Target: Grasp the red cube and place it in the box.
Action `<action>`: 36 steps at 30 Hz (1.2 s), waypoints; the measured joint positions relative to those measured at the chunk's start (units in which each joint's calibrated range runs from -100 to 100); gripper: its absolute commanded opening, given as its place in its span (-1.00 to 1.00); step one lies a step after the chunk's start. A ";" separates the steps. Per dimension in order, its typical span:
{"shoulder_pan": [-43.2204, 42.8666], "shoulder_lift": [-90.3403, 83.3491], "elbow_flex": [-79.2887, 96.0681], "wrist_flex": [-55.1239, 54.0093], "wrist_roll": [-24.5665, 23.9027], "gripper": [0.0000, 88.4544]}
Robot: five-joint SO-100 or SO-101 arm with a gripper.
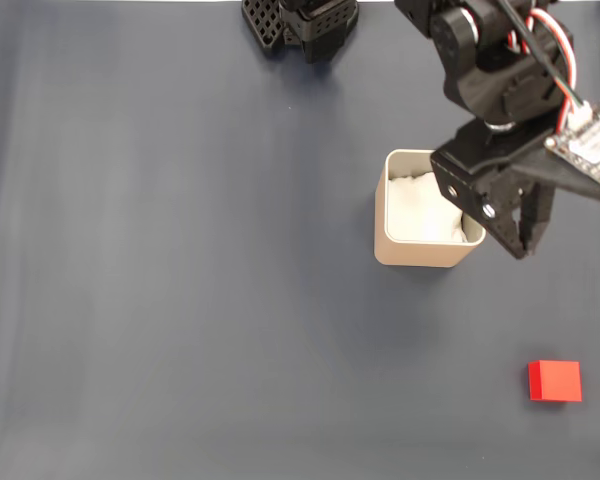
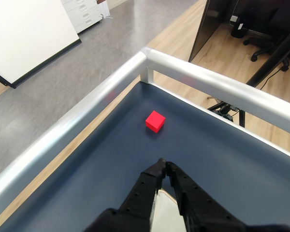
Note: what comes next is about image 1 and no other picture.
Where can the camera circuit board with mount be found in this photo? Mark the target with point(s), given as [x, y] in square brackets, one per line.
[592, 145]

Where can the red cube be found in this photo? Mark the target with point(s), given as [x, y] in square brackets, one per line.
[557, 381]

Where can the white crumpled tissue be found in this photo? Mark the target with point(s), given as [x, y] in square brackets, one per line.
[415, 210]

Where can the beige square metal box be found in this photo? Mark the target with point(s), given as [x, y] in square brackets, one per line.
[415, 255]

